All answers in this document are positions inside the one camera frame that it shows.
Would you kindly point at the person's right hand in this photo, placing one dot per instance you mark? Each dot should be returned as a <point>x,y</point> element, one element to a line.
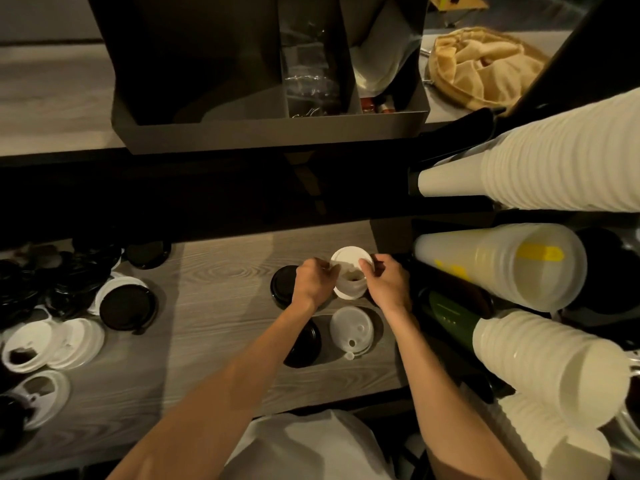
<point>390,287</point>

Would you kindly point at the person's left hand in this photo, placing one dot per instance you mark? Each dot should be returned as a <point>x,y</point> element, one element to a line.
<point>312,284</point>

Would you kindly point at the black cup lid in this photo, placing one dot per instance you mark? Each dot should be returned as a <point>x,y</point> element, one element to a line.
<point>307,347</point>
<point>282,287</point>

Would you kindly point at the stack of white lids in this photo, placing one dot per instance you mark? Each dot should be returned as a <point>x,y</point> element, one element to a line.
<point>347,257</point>

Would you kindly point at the clear plastic lids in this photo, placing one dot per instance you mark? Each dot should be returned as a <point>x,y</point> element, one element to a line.
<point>351,327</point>

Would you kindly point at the dark metal organizer box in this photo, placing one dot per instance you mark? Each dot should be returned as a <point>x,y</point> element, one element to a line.
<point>200,137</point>

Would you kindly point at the pile of mixed cup lids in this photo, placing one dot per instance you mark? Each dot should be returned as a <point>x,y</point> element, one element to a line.
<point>75,304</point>

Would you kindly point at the person's left forearm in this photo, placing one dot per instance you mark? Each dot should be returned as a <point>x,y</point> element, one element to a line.
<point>215,394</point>

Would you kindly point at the person's right forearm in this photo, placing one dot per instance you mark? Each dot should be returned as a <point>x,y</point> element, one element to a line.
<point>445,404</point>

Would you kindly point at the translucent yellow print cup stack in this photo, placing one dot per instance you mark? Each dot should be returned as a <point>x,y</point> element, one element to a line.
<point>500,264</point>

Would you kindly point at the white paper cup stack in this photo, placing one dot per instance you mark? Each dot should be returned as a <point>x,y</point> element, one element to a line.
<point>550,159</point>

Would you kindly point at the white shirt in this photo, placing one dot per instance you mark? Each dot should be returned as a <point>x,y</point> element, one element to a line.
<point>310,449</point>

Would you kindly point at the small red packet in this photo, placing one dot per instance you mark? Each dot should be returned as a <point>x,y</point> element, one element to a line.
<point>377,105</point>

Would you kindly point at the clear plastic bag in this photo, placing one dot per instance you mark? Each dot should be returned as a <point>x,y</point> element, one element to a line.
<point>310,79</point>

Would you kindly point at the grey foil pouch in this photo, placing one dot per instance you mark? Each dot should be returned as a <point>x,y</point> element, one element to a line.
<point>385,49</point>

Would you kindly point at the tan crumpled paper bundle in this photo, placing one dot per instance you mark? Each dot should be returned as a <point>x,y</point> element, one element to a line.
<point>490,69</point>

